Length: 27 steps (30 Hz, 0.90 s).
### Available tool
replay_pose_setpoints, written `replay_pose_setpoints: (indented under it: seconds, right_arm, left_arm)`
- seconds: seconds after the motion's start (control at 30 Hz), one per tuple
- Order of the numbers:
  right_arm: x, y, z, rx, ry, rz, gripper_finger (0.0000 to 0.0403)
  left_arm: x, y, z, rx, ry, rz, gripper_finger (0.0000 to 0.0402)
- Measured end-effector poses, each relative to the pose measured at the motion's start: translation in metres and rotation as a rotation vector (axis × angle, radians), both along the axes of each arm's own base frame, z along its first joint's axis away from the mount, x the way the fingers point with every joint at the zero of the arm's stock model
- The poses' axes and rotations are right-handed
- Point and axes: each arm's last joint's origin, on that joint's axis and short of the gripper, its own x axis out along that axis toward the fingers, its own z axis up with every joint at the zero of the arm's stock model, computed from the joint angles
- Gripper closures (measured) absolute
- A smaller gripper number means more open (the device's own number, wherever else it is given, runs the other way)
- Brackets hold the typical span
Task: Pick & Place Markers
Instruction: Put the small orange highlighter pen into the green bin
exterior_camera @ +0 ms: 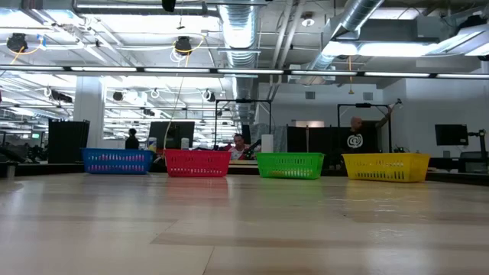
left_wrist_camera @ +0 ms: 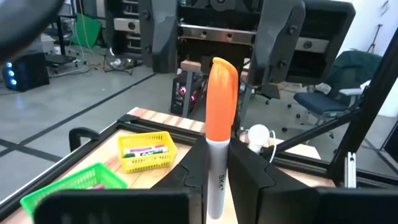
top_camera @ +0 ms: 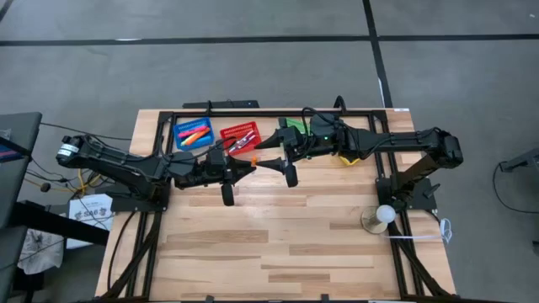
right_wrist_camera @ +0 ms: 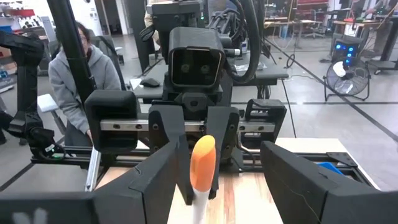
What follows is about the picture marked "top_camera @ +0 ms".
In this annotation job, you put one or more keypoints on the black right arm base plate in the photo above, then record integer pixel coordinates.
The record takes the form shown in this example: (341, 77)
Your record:
(421, 202)

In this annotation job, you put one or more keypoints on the blue plastic basket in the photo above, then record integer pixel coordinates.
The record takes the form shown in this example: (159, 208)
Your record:
(202, 145)

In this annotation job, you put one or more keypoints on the white printed paper sheet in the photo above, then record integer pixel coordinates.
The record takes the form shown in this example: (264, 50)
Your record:
(90, 214)

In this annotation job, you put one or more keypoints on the brass base white bulb lamp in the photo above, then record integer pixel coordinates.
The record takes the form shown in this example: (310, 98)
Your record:
(385, 214)

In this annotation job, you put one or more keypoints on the thin red white marker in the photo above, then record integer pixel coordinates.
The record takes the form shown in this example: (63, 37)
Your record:
(249, 135)

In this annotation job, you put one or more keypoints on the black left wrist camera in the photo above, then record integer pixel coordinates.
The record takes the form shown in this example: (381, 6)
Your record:
(227, 195)

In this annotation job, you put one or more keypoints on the orange highlighter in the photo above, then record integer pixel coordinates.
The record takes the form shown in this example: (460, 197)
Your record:
(199, 136)

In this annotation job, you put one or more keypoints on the thin green Expo marker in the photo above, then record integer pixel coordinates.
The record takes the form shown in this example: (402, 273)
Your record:
(238, 145)

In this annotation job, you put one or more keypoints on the dark grey side table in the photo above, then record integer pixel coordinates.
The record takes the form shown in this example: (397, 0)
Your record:
(17, 177)

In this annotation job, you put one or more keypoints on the black power strip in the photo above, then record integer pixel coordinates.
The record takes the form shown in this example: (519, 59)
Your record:
(227, 104)

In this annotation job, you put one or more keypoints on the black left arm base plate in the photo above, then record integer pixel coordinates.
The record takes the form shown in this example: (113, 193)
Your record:
(135, 207)

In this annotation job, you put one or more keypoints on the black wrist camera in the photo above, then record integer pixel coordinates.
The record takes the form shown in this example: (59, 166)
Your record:
(227, 195)
(291, 177)

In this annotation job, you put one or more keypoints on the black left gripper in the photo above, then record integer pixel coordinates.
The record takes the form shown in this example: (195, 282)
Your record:
(202, 170)

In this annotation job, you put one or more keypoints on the small orange cap marker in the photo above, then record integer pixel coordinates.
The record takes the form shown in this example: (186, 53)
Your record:
(254, 161)

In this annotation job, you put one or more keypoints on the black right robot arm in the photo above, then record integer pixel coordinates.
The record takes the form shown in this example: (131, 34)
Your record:
(400, 141)

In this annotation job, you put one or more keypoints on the white crumpled cloth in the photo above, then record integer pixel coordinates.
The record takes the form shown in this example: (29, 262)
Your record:
(40, 252)

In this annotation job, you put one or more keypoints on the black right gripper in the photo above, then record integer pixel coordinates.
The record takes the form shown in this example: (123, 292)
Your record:
(316, 139)

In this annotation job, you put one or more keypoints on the yellow-green highlighter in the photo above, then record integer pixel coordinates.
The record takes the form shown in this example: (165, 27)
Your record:
(188, 141)

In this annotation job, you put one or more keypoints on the green plastic basket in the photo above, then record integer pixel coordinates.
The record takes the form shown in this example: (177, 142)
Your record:
(297, 125)

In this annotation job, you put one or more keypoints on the black beam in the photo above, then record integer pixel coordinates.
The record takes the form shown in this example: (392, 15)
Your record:
(63, 225)

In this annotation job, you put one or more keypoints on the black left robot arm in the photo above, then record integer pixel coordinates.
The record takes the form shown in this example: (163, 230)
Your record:
(118, 166)

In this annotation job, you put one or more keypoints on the black table clamp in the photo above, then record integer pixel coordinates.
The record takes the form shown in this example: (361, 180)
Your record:
(209, 299)
(324, 299)

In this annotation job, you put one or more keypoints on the black aluminium table frame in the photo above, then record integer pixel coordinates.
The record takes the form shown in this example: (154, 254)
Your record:
(236, 114)

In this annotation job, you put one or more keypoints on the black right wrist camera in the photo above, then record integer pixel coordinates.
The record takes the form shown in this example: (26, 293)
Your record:
(291, 177)

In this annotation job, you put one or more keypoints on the thin blue white marker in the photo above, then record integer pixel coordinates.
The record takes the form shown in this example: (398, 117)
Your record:
(246, 142)

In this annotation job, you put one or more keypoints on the white tape label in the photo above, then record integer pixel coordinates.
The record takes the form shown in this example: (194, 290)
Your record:
(401, 110)

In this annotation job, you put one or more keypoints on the red plastic basket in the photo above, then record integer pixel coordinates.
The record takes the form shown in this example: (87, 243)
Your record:
(236, 127)

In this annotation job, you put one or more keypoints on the yellow plastic basket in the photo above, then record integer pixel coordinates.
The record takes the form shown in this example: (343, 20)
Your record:
(349, 161)

